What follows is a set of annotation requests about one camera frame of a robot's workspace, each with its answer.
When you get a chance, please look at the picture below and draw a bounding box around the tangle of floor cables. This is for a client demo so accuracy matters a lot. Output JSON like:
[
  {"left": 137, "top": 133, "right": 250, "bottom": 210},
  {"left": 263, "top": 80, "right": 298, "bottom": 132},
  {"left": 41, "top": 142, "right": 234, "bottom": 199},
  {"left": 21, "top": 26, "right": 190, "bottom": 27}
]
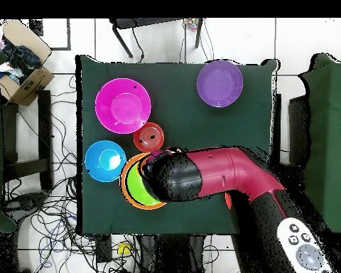
[{"left": 1, "top": 73, "right": 141, "bottom": 273}]

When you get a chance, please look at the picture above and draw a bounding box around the yellow ball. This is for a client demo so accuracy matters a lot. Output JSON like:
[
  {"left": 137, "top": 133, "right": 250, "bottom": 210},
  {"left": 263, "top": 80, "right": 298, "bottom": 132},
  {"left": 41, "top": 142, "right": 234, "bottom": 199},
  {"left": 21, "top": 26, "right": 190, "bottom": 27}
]
[{"left": 117, "top": 242, "right": 132, "bottom": 256}]

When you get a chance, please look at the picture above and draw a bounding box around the black bench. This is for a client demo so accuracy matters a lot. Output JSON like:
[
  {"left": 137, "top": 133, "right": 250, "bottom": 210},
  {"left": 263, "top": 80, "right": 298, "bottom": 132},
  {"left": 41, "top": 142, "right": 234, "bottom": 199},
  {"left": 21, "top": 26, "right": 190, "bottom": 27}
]
[{"left": 1, "top": 90, "right": 54, "bottom": 191}]

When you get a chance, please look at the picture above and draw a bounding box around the dark green table cloth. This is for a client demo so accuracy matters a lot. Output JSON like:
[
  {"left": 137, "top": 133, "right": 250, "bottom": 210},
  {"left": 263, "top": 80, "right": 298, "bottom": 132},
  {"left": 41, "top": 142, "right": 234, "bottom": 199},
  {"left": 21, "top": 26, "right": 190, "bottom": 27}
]
[{"left": 75, "top": 55, "right": 278, "bottom": 236}]

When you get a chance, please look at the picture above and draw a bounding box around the small red bowl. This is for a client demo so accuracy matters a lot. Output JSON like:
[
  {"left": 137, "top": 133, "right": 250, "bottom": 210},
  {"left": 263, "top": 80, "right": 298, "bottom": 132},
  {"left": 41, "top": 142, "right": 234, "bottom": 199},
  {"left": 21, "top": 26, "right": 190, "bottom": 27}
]
[{"left": 133, "top": 122, "right": 165, "bottom": 153}]

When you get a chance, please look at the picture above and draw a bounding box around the blue round bowl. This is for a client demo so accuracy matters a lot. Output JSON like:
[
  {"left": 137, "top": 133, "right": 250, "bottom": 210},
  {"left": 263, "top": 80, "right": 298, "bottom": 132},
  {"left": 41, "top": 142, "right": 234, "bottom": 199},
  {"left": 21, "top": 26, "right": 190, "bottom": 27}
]
[{"left": 84, "top": 139, "right": 127, "bottom": 183}]

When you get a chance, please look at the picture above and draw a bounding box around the black power adapter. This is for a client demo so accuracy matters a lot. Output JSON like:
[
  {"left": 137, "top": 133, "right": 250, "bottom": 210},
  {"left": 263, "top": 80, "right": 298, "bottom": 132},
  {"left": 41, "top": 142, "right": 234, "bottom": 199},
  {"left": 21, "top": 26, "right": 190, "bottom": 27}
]
[{"left": 95, "top": 234, "right": 112, "bottom": 263}]

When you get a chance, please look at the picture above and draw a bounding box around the large orange bowl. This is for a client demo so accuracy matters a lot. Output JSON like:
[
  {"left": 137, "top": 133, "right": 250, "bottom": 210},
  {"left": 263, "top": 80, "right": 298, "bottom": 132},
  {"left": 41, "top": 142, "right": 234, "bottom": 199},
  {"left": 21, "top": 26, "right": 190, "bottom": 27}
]
[{"left": 120, "top": 152, "right": 168, "bottom": 210}]

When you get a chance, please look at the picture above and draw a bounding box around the black pedestal foot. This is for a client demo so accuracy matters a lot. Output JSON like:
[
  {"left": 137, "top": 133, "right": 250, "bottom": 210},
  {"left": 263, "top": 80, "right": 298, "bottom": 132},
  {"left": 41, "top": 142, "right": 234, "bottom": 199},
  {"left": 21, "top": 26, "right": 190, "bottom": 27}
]
[{"left": 3, "top": 191, "right": 48, "bottom": 220}]

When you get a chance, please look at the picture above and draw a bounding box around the pink bowl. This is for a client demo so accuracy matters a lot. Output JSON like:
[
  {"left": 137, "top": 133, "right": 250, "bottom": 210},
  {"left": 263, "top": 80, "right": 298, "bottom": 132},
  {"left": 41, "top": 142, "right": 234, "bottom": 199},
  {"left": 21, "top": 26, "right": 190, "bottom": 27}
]
[{"left": 94, "top": 77, "right": 152, "bottom": 134}]

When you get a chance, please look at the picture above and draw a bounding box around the black metal frame table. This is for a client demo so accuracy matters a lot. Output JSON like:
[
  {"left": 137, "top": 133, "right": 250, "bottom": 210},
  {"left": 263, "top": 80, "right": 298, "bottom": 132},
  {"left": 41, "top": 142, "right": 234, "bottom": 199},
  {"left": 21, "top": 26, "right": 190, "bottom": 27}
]
[{"left": 109, "top": 18, "right": 205, "bottom": 60}]

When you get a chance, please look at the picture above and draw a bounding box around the green bowl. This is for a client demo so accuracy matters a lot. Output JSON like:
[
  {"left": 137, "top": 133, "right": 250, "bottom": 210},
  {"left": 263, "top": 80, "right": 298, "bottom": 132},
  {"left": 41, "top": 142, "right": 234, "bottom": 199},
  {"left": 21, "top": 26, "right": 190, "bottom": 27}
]
[{"left": 126, "top": 163, "right": 163, "bottom": 206}]

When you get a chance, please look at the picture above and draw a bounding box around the black chair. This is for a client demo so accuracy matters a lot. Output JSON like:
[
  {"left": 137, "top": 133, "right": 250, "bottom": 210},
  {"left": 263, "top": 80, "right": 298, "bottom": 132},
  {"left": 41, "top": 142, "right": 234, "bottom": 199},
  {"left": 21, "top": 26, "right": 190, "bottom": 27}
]
[{"left": 271, "top": 93, "right": 311, "bottom": 183}]

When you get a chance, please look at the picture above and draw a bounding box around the cardboard box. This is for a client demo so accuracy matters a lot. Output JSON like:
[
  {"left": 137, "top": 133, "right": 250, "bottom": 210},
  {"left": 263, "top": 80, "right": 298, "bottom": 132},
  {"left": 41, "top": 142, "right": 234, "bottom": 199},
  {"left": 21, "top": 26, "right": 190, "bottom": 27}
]
[{"left": 0, "top": 18, "right": 55, "bottom": 107}]

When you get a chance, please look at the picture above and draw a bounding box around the purple bowl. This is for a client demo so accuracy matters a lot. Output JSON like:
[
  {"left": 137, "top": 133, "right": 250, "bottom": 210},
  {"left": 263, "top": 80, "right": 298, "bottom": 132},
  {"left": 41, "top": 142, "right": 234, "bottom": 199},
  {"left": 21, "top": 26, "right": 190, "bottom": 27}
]
[{"left": 196, "top": 59, "right": 244, "bottom": 108}]

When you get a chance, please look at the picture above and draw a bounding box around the dark clothes pile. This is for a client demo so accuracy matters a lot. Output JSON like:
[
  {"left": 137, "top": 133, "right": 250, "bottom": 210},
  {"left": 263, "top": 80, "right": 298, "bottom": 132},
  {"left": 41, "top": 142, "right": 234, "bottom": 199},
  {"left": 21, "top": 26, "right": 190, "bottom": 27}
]
[{"left": 0, "top": 36, "right": 43, "bottom": 84}]

